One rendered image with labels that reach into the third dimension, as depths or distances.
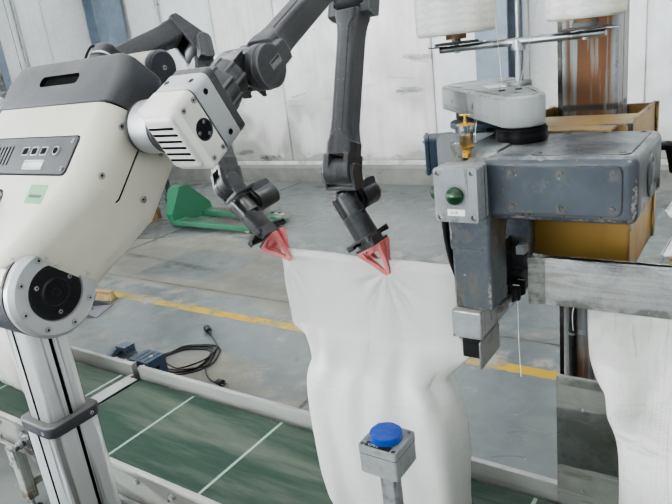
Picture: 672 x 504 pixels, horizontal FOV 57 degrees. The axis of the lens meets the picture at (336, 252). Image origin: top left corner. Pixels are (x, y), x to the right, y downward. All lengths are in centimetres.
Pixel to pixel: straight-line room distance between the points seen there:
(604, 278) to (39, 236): 97
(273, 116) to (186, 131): 704
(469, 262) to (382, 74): 604
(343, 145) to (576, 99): 52
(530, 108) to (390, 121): 598
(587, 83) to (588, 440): 83
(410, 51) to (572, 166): 594
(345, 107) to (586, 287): 60
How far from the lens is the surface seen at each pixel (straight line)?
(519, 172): 103
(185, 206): 663
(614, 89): 148
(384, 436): 119
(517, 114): 114
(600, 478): 171
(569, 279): 123
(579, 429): 165
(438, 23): 134
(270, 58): 113
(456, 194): 101
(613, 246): 134
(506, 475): 182
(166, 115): 99
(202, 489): 195
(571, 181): 101
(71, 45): 962
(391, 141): 712
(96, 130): 110
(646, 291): 121
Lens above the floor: 153
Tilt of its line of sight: 18 degrees down
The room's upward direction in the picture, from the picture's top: 7 degrees counter-clockwise
